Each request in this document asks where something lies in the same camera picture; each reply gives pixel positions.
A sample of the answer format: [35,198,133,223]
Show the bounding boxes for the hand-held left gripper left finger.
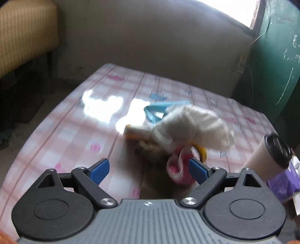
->
[35,158,118,209]

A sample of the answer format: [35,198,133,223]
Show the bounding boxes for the pink plaid tablecloth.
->
[0,63,300,212]

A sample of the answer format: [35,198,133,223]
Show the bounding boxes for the green door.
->
[234,0,300,132]

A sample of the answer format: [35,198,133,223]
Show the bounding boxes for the pink white sock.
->
[166,145,200,186]

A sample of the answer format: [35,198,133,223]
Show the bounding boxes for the paper cup with black lid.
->
[242,133,293,182]

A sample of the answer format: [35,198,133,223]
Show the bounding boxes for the blue face mask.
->
[143,100,191,124]

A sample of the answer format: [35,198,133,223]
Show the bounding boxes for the white wall socket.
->
[237,55,246,74]

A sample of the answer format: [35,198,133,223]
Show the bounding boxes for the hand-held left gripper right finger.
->
[181,158,264,210]

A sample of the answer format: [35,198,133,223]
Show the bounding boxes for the purple packet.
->
[267,162,300,203]

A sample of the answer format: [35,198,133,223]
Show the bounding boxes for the tan woven sofa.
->
[0,0,59,78]

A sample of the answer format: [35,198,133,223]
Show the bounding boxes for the white knit cloth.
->
[150,104,235,152]

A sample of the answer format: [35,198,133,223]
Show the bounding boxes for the thin white cable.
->
[245,23,270,107]

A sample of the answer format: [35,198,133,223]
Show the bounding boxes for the window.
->
[192,0,262,30]

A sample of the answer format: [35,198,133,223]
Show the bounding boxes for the yellow tape roll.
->
[191,143,208,162]

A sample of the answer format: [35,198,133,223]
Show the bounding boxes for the orange white tissue packet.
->
[124,124,153,141]

